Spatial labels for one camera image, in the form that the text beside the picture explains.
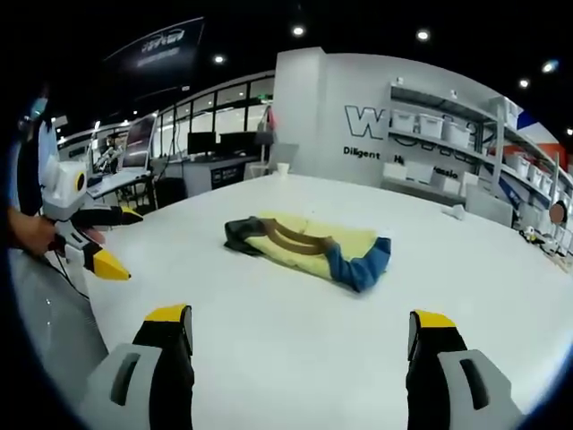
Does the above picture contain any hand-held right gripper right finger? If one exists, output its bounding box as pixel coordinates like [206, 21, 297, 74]
[405, 308, 526, 430]

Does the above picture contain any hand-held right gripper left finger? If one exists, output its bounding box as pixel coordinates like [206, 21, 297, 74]
[78, 303, 196, 430]

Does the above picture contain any yellow and blue garment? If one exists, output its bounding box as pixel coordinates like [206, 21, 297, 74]
[222, 211, 393, 295]

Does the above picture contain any person's left hand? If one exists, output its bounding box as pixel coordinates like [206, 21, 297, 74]
[7, 208, 107, 258]

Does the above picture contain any person's upper body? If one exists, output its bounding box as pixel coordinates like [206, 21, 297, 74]
[7, 82, 62, 219]

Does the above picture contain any white desk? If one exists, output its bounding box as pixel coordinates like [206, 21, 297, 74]
[85, 168, 153, 199]

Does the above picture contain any black cabinet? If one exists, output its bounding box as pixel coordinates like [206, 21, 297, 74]
[153, 176, 187, 211]

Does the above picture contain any large tilted display screen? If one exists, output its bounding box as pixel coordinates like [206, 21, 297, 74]
[121, 113, 158, 170]

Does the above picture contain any black computer monitor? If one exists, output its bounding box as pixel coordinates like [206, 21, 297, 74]
[186, 131, 217, 157]
[218, 131, 260, 157]

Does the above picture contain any small white and yellow device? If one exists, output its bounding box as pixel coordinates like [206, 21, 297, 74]
[517, 225, 559, 246]

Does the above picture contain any dark hanging banner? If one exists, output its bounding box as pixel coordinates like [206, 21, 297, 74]
[101, 16, 206, 93]

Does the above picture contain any white box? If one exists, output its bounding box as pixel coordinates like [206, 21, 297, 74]
[381, 160, 436, 185]
[464, 182, 515, 228]

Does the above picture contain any grey metal shelving unit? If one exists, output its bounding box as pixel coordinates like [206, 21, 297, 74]
[387, 82, 573, 216]

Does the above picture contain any row of white storage bins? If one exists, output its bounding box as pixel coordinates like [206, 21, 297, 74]
[391, 96, 556, 196]

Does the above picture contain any group of ceiling spotlights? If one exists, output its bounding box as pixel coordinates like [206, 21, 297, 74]
[212, 24, 573, 138]

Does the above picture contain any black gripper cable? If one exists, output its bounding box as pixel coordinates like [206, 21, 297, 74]
[43, 248, 91, 300]

